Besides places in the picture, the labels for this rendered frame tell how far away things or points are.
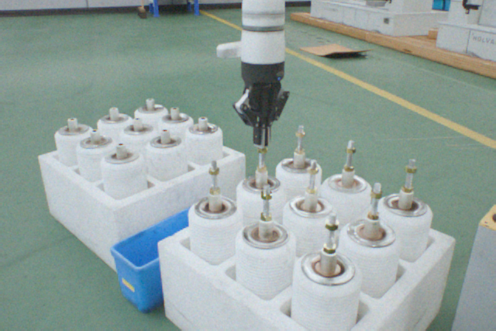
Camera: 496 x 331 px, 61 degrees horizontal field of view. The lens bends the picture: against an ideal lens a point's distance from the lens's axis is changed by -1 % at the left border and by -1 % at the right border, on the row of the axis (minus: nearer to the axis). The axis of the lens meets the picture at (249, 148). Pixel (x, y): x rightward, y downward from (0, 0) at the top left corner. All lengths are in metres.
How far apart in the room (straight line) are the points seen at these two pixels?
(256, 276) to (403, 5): 3.44
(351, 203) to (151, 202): 0.43
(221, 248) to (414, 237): 0.33
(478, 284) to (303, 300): 0.26
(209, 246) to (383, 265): 0.28
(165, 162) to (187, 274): 0.33
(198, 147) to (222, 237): 0.39
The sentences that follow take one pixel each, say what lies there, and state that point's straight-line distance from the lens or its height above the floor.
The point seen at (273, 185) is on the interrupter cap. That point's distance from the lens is 0.82.
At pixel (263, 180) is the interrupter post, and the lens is 0.81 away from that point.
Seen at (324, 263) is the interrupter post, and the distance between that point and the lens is 0.62.
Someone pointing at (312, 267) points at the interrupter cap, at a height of 0.25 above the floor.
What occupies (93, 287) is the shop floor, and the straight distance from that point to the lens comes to 1.03.
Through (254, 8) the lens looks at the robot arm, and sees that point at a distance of 0.70.
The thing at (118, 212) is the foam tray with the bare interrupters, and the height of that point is 0.17.
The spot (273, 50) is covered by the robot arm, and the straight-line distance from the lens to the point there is 0.71.
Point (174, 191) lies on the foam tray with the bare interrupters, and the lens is 1.00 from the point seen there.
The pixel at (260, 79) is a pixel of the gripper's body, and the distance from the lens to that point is 0.72.
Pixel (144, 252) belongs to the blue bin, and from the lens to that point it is 0.98.
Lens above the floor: 0.64
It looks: 23 degrees down
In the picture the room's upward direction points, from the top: straight up
